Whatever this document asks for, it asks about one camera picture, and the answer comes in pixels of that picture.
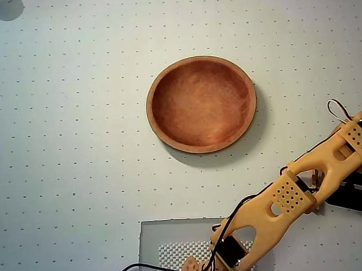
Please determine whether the brown wooden bowl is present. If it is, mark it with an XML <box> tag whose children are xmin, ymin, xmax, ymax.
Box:
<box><xmin>143</xmin><ymin>53</ymin><xmax>260</xmax><ymax>156</ymax></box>

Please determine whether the woven grey white mat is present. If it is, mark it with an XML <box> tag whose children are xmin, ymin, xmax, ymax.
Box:
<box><xmin>157</xmin><ymin>237</ymin><xmax>257</xmax><ymax>271</ymax></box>

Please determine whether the white round object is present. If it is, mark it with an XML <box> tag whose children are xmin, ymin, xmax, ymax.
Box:
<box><xmin>0</xmin><ymin>0</ymin><xmax>26</xmax><ymax>22</ymax></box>

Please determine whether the black cable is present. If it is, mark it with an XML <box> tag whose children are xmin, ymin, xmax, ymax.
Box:
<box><xmin>104</xmin><ymin>195</ymin><xmax>256</xmax><ymax>271</ymax></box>

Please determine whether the white red looped wire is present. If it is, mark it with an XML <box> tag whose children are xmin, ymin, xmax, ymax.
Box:
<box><xmin>327</xmin><ymin>98</ymin><xmax>357</xmax><ymax>126</ymax></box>

